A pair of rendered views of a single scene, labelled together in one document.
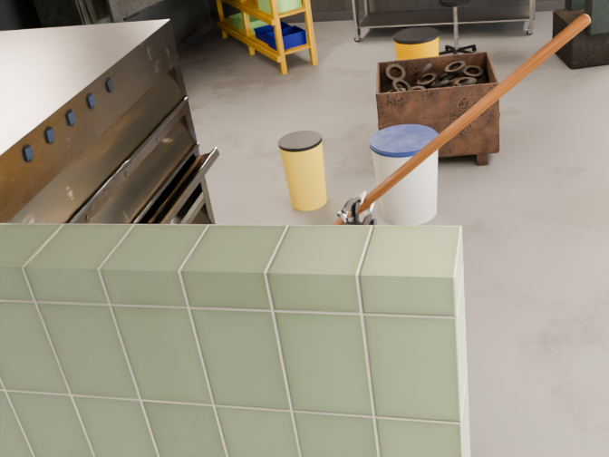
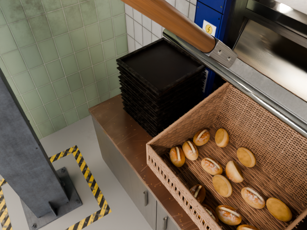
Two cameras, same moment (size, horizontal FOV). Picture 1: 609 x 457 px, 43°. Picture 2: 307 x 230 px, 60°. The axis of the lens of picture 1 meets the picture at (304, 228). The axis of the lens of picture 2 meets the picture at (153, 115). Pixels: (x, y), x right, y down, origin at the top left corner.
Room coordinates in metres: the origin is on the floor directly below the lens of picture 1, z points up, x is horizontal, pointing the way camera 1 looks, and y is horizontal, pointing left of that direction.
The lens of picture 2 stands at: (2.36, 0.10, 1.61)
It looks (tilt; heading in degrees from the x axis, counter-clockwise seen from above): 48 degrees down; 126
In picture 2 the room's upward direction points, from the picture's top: straight up
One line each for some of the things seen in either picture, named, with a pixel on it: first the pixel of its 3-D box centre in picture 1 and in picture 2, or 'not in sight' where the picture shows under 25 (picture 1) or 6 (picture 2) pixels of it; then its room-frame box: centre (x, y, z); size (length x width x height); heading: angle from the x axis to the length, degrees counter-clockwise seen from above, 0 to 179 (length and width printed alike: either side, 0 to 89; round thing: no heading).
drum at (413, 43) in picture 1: (418, 69); not in sight; (7.41, -1.37, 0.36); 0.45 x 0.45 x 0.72
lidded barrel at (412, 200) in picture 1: (406, 176); not in sight; (5.25, -0.83, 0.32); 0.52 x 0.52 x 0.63
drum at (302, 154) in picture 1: (304, 171); not in sight; (5.66, -0.07, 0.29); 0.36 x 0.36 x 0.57
